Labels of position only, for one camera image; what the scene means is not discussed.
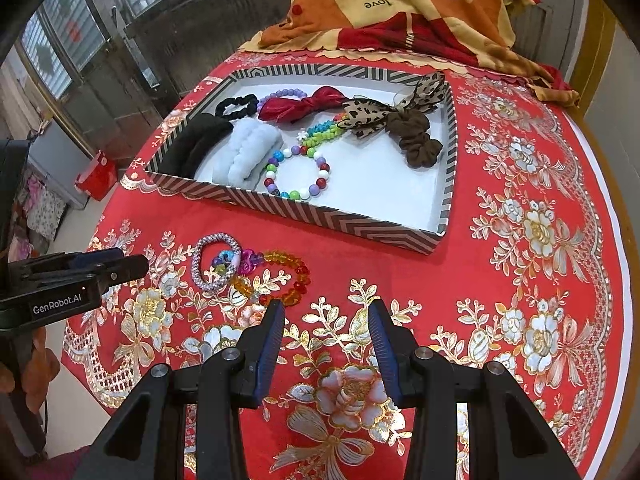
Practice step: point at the orange brown cloth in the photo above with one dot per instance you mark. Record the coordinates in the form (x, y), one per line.
(45, 375)

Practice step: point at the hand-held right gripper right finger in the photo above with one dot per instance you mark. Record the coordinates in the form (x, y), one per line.
(382, 350)

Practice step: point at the red box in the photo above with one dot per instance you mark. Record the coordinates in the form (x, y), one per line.
(97, 177)

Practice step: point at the orange and red blanket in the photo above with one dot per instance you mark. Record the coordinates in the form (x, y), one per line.
(400, 0)

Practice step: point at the leopard print bow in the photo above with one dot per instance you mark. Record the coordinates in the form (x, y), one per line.
(365, 115)

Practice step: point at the floral cloth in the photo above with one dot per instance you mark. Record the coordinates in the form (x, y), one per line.
(40, 210)

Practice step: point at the black pouch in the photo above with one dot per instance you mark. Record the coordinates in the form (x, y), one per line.
(200, 145)

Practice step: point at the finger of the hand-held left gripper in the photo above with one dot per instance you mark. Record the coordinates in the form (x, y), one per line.
(127, 269)
(100, 256)

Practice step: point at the metal framed glass door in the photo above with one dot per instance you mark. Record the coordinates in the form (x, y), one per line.
(100, 100)

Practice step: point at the grey pouch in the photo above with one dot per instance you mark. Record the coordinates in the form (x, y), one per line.
(245, 150)

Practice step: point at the window with metal grille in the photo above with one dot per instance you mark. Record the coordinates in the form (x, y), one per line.
(65, 35)

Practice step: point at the red embroidered tablecloth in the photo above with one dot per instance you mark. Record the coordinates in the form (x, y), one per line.
(500, 285)

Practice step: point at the brown scrunchie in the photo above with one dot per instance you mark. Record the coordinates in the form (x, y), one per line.
(415, 140)

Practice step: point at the striped cardboard tray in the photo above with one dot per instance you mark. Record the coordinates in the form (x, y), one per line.
(350, 222)

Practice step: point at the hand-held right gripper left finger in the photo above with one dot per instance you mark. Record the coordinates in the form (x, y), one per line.
(267, 360)

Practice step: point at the black scrunchie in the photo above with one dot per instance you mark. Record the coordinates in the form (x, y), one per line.
(222, 105)

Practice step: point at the white cabinet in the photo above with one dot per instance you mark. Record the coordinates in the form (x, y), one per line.
(55, 155)

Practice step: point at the red satin bow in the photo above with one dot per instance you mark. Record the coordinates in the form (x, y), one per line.
(300, 107)

